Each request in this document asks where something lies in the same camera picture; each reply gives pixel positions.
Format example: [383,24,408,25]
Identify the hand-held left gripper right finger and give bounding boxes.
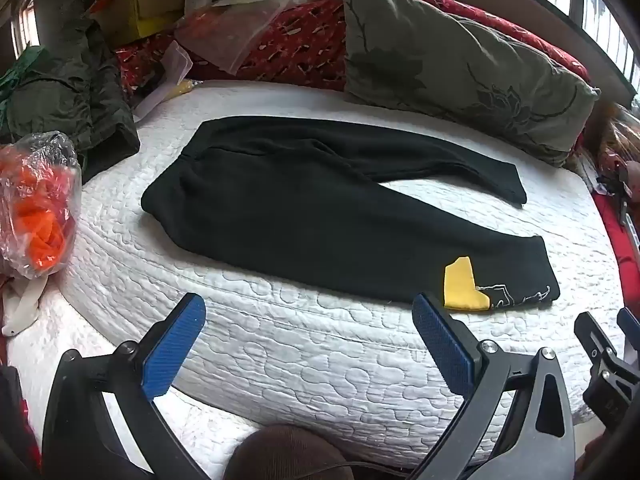
[412,292,576,480]

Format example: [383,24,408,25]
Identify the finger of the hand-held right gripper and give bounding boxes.
[574,312,619,376]
[616,307,640,351]

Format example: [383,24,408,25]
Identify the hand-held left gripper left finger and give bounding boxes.
[42,292,211,480]

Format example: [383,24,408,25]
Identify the black pants with yellow patch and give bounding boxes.
[141,116,560,312]

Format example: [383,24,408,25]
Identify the white quilted mattress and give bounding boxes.
[7,79,626,468]

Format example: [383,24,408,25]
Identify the plastic bag with orange cloth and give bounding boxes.
[0,131,82,280]

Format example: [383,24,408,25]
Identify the dark green jacket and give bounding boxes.
[0,15,141,183]

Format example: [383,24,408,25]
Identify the grey floral pillow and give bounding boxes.
[341,0,600,168]

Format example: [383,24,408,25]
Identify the window with bars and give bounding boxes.
[492,0,640,96]

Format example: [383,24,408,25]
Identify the green cloth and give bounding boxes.
[0,47,51,106]

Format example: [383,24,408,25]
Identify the red patterned blanket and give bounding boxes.
[115,0,591,92]

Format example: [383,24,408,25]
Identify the clear plastic bag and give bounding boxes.
[174,0,326,75]

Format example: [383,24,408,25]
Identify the yellow cardboard box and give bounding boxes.
[90,0,188,50]

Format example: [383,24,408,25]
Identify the black cable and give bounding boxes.
[300,461,416,480]

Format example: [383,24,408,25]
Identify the white cloth strap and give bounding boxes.
[0,275,48,337]

